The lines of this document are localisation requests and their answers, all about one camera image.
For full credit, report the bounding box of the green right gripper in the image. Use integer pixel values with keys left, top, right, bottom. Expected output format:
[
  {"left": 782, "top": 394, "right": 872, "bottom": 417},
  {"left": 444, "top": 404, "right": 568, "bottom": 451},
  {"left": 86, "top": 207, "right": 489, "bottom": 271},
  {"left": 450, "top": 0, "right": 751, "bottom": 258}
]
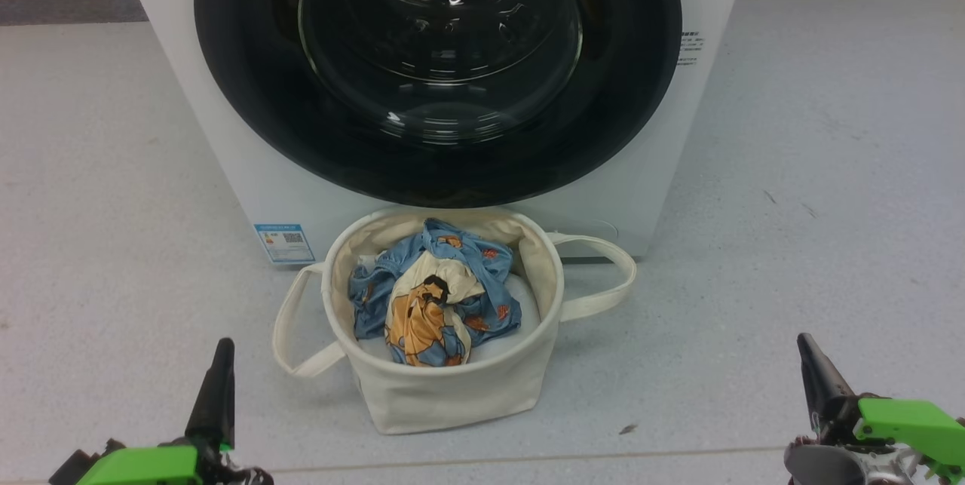
[{"left": 784, "top": 333, "right": 965, "bottom": 485}]

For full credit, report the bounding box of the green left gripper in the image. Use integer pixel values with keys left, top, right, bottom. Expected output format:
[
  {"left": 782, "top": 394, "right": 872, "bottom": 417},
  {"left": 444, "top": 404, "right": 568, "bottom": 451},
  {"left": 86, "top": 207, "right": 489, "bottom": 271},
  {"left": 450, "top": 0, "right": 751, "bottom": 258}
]
[{"left": 75, "top": 338, "right": 274, "bottom": 485}]

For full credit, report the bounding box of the cream orange cartoon-print garment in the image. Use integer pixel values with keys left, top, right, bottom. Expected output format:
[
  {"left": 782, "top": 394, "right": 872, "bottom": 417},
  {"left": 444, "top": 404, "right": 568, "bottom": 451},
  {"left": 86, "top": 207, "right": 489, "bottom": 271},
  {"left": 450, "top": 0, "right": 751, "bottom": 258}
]
[{"left": 384, "top": 251, "right": 487, "bottom": 367}]

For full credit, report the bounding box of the blue patterned garment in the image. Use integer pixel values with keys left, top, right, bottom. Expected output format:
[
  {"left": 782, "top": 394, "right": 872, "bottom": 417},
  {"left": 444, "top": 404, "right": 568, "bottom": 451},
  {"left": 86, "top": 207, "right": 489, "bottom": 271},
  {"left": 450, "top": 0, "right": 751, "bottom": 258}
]
[{"left": 348, "top": 218, "right": 522, "bottom": 365}]

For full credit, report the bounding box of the black-rimmed glass washer door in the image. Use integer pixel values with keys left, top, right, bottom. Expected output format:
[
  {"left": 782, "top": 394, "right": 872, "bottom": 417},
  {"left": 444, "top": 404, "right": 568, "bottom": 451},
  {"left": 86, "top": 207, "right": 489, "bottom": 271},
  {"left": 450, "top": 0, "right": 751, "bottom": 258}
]
[{"left": 194, "top": 0, "right": 683, "bottom": 208}]

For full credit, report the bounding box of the white front-load washing machine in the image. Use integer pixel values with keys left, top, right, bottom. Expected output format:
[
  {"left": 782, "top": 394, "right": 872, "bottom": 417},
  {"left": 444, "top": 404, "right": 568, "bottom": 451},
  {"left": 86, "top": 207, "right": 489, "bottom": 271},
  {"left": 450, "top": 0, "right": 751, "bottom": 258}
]
[{"left": 112, "top": 0, "right": 755, "bottom": 266}]

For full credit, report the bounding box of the blue energy label sticker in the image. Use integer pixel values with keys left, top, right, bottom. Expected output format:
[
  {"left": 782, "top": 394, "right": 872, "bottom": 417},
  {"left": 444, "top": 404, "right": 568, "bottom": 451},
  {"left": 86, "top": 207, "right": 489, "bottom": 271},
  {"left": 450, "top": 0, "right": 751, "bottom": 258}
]
[{"left": 254, "top": 223, "right": 316, "bottom": 265}]

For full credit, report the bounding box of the cream canvas laundry basket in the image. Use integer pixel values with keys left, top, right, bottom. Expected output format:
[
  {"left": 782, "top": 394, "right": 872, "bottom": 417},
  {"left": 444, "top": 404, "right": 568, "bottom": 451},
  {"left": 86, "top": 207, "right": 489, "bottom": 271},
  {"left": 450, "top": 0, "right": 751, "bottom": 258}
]
[{"left": 271, "top": 206, "right": 638, "bottom": 436}]

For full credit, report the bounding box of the round drain filter cover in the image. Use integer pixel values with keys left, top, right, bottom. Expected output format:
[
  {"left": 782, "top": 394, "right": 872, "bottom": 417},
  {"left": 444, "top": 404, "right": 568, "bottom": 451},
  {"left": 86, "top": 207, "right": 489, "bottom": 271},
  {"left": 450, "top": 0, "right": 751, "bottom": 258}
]
[{"left": 554, "top": 219, "right": 619, "bottom": 241}]

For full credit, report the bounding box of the white pillow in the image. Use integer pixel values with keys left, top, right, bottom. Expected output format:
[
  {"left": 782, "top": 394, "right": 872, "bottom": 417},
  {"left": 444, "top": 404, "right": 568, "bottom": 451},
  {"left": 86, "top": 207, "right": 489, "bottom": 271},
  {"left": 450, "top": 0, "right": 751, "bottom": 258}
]
[{"left": 356, "top": 254, "right": 541, "bottom": 362}]

